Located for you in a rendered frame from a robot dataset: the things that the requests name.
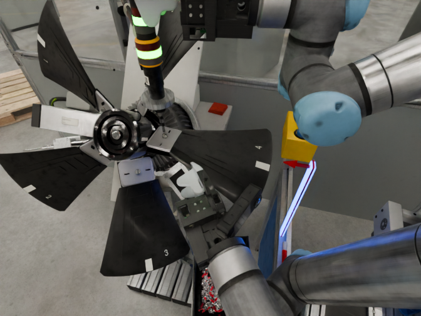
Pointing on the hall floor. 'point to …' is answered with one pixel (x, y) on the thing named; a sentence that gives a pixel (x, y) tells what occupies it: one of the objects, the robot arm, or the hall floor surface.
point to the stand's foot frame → (166, 281)
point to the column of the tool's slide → (119, 27)
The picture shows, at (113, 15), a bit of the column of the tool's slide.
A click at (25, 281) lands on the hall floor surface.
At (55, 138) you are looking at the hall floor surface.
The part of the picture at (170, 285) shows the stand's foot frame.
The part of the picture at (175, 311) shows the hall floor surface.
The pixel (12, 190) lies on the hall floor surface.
